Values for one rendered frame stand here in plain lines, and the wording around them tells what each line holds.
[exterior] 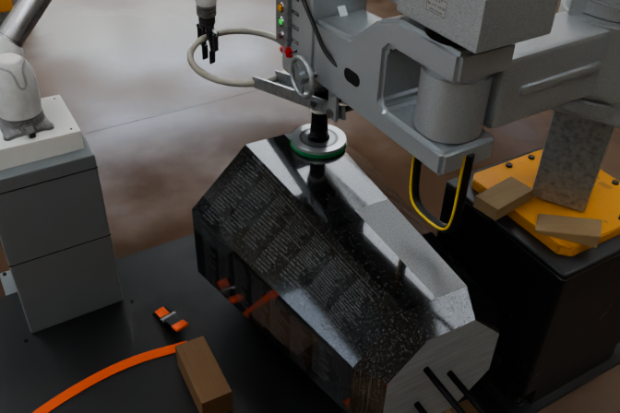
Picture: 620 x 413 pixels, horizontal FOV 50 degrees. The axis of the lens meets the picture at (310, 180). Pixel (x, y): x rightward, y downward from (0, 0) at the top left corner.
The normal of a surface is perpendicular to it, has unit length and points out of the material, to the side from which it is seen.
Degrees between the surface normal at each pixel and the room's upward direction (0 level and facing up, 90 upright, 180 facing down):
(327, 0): 90
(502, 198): 0
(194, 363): 0
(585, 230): 11
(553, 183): 90
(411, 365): 90
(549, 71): 90
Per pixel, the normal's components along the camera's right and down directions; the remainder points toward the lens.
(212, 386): 0.03, -0.81
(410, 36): -0.85, 0.29
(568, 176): -0.50, 0.50
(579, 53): 0.53, 0.51
